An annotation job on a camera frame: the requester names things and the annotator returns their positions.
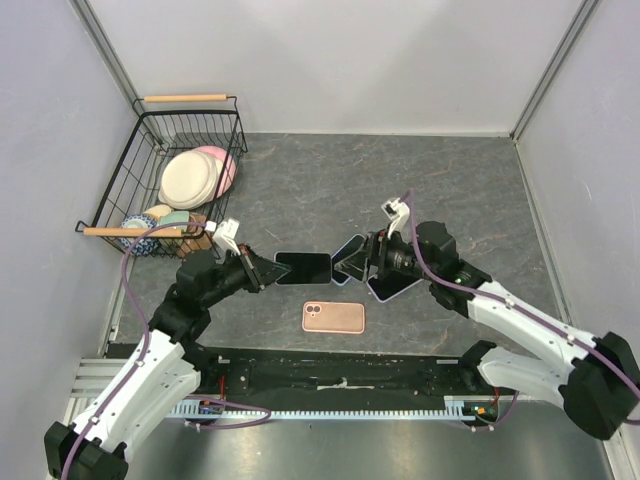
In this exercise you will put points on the white phone black screen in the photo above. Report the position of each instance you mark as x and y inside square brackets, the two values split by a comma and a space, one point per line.
[306, 268]

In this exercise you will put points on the cream small bowl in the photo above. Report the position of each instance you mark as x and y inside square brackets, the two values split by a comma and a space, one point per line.
[158, 211]

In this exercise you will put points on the green cup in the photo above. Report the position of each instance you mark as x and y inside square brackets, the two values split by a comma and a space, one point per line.
[177, 219]

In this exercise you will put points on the brown cup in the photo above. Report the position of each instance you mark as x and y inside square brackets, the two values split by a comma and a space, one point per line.
[195, 238]

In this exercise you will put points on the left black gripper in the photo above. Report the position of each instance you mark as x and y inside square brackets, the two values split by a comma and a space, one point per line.
[260, 271]

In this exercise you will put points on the pink plate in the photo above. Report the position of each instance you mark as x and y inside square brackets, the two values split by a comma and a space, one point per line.
[228, 168]

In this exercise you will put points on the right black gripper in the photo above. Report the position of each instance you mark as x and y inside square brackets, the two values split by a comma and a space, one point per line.
[358, 264]

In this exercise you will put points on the cream plate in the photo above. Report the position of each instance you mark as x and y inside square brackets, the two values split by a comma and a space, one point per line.
[188, 180]

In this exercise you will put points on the black wire basket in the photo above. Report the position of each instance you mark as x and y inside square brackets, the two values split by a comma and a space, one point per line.
[156, 139]

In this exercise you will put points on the purple phone case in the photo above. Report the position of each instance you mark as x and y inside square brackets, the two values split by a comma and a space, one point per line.
[382, 299]

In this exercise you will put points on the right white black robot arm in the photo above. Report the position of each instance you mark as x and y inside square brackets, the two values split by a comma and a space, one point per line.
[594, 380]

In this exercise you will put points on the blue phone black screen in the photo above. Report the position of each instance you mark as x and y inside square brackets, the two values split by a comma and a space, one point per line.
[347, 250]

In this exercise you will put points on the light blue phone case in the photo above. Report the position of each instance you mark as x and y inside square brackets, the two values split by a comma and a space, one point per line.
[357, 240]

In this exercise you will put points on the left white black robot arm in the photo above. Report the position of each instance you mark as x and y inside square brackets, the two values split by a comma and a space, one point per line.
[164, 368]

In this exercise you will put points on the grey cable duct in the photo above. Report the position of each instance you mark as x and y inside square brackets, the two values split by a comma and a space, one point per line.
[200, 412]

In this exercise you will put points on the pink phone case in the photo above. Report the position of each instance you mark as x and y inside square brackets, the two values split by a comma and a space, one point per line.
[333, 317]

